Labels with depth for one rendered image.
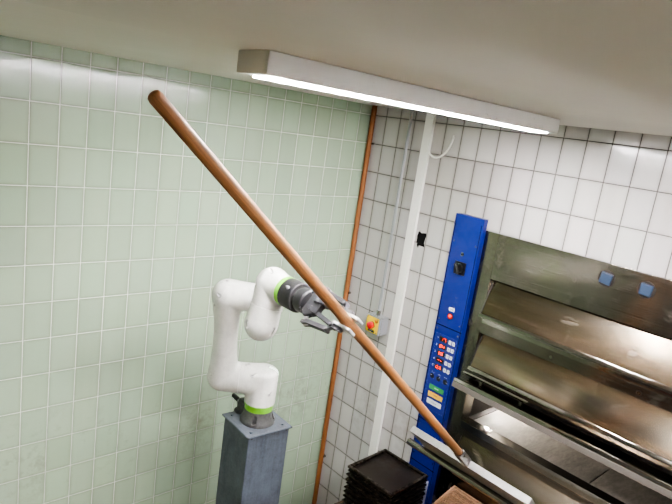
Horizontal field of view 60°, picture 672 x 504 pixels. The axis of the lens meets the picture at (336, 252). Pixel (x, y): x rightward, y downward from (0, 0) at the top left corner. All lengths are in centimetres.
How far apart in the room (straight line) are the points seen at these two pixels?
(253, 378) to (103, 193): 95
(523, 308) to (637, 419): 61
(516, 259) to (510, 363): 47
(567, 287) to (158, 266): 173
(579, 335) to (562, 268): 28
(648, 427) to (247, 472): 157
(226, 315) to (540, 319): 132
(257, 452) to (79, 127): 146
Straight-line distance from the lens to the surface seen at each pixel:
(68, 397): 271
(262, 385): 246
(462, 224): 278
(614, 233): 248
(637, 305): 247
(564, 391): 265
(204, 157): 119
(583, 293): 254
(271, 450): 260
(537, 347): 267
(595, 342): 255
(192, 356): 289
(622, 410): 258
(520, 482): 290
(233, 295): 223
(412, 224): 298
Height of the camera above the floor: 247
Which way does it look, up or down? 12 degrees down
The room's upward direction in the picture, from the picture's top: 8 degrees clockwise
